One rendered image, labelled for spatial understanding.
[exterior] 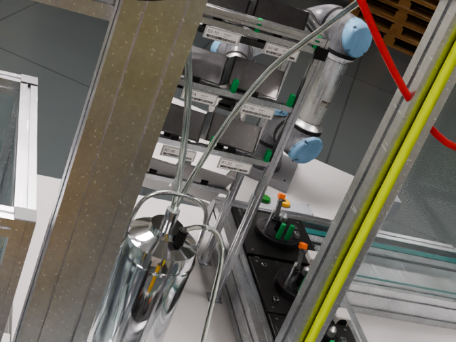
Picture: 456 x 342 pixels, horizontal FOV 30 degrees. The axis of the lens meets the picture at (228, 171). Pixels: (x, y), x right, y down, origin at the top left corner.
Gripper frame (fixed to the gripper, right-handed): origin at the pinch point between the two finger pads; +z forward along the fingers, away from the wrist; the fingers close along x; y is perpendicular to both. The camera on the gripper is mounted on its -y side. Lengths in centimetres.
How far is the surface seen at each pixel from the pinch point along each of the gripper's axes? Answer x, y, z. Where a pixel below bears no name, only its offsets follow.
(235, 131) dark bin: 0.6, -17.9, 19.6
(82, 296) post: 30, -75, 106
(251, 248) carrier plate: -17.9, 20.1, 27.3
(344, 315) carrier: -43, 9, 47
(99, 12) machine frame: 38, -109, 87
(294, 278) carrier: -29.5, 13.2, 37.3
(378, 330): -62, 28, 37
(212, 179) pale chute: -0.1, 4.5, 19.4
